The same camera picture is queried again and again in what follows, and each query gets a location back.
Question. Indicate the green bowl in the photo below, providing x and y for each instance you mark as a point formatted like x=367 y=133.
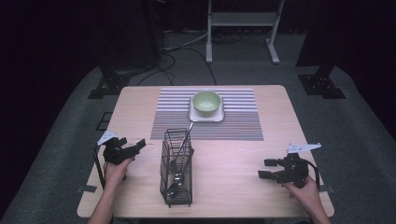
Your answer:
x=206 y=102

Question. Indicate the black stand base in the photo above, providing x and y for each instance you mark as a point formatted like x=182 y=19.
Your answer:
x=320 y=85
x=109 y=84

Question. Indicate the person's left hand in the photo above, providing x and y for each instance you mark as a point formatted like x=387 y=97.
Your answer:
x=115 y=174

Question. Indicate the person's right hand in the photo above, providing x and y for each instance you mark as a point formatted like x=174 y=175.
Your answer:
x=306 y=194

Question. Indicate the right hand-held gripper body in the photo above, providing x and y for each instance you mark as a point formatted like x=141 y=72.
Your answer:
x=292 y=171

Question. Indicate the grey tape strip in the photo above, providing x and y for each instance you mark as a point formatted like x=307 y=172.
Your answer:
x=327 y=188
x=87 y=188

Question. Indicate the white square plate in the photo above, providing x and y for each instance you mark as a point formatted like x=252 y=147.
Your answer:
x=196 y=118

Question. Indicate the striped placemat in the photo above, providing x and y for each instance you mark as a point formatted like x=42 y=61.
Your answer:
x=236 y=124

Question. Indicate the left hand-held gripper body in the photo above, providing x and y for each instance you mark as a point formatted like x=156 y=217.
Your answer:
x=115 y=154

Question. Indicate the white metal stand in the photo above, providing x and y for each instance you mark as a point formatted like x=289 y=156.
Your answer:
x=243 y=18

